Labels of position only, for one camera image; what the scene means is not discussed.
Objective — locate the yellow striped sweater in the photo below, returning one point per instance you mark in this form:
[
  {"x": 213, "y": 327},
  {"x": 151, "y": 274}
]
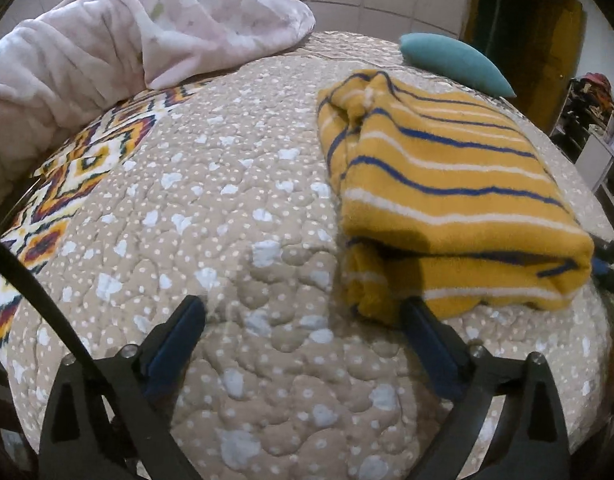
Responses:
[{"x": 437, "y": 185}]

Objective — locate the wooden door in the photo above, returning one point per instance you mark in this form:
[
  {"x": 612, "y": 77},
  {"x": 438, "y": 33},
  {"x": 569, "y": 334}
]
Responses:
[{"x": 542, "y": 45}]

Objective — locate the cluttered shoe rack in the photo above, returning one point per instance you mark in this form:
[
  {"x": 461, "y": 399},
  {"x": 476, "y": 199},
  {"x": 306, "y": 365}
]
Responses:
[{"x": 587, "y": 105}]

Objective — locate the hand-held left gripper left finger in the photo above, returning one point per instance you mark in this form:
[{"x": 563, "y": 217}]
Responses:
[{"x": 174, "y": 342}]

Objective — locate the teal pillow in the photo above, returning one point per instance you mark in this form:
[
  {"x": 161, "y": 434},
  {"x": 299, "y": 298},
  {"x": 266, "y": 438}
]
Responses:
[{"x": 452, "y": 60}]

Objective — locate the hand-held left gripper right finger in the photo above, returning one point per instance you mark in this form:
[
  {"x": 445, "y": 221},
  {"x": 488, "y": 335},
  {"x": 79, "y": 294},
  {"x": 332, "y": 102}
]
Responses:
[{"x": 429, "y": 342}]

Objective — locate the pink floral duvet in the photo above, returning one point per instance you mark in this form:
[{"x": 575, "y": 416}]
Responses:
[{"x": 112, "y": 30}]

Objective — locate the beige quilted bedspread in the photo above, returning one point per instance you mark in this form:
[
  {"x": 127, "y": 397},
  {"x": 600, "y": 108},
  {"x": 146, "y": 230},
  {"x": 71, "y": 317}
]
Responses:
[{"x": 227, "y": 220}]

